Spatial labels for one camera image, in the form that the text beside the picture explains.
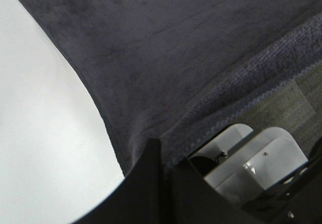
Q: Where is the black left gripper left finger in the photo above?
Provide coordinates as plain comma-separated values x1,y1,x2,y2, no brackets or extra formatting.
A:
76,138,175,223

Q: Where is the dark grey towel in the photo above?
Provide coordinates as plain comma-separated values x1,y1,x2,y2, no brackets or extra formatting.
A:
19,0,321,174

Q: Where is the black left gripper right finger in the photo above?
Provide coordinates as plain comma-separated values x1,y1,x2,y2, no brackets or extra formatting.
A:
170,159,252,223

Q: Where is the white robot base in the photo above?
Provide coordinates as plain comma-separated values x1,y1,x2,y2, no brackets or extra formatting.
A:
189,123,308,206

